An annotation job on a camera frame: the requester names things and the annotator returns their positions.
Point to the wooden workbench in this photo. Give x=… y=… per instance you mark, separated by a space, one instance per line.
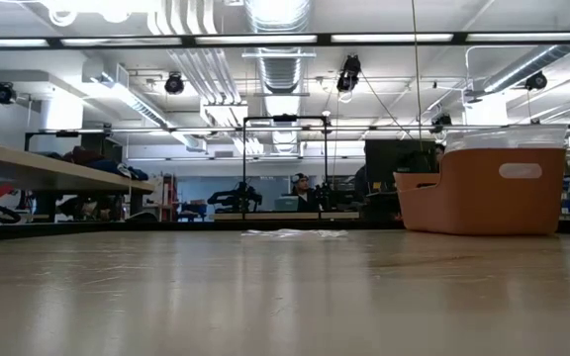
x=42 y=170

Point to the thin black station frame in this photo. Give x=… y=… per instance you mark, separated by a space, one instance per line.
x=67 y=133
x=285 y=118

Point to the black ceiling spotlight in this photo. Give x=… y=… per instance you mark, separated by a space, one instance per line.
x=5 y=94
x=174 y=84
x=442 y=120
x=536 y=80

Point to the dark clothes pile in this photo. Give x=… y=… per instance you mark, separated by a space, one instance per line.
x=84 y=155

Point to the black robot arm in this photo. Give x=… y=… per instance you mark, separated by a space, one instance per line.
x=235 y=198
x=329 y=195

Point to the black frame beam with lights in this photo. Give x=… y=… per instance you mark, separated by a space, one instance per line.
x=323 y=38

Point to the orange plastic bin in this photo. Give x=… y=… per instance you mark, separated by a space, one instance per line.
x=463 y=198

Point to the long wooden table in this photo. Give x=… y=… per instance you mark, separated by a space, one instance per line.
x=285 y=216

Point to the large black screen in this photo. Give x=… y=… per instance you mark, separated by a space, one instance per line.
x=389 y=158

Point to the black ceiling camera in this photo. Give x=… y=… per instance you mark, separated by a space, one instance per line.
x=350 y=71

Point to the teal box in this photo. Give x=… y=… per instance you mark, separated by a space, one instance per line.
x=285 y=204

